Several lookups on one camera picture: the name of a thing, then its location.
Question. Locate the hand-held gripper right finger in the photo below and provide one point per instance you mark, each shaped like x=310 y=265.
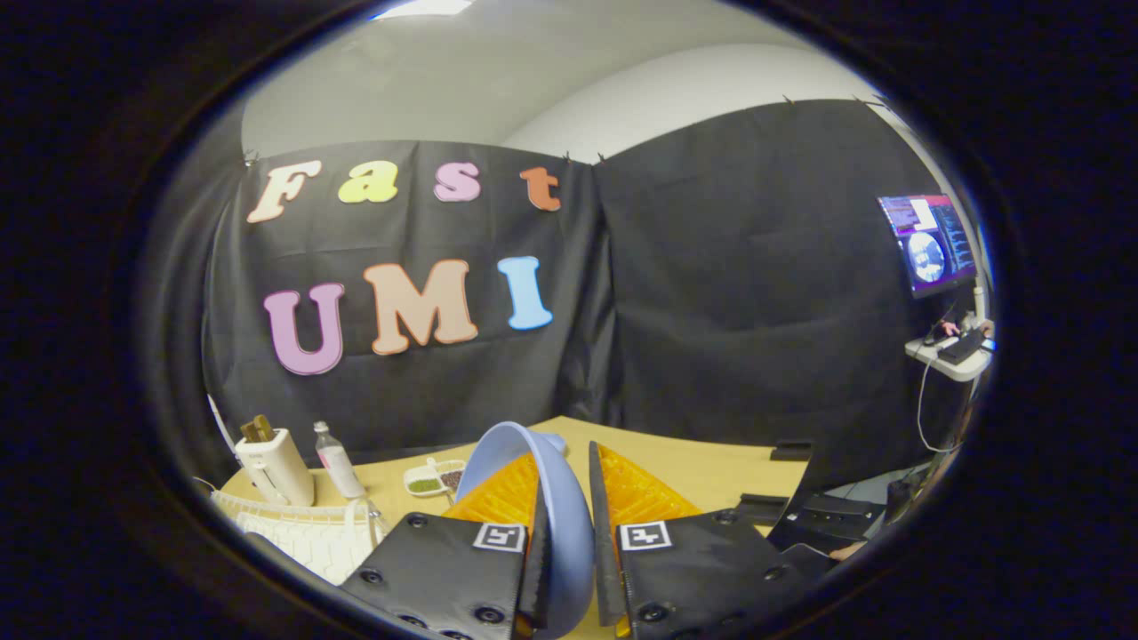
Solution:
x=702 y=569

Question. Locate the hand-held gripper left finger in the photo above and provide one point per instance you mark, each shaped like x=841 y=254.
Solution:
x=444 y=569

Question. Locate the light blue plate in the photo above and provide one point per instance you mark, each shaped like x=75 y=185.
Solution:
x=569 y=533

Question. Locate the white dish rack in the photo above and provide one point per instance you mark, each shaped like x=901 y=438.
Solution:
x=311 y=538

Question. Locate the small divided white dish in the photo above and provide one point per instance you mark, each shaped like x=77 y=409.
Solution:
x=432 y=480

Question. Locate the black plastic stand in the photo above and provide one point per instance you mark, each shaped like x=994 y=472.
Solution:
x=822 y=524

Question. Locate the clear plastic bottle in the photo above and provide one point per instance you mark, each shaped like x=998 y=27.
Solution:
x=340 y=467

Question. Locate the small black block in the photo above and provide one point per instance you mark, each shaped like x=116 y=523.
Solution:
x=791 y=451

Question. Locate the white toaster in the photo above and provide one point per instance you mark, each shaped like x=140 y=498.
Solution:
x=283 y=471

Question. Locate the toast slice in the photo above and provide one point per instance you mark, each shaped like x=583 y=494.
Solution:
x=258 y=429

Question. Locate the black backdrop cloth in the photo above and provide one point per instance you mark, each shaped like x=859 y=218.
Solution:
x=729 y=293

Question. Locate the black keyboard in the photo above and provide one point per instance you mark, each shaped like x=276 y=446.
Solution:
x=960 y=347

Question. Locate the computer monitor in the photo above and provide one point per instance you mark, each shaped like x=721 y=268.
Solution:
x=929 y=244

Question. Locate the white wall shelf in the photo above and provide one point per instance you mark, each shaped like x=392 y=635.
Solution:
x=960 y=366

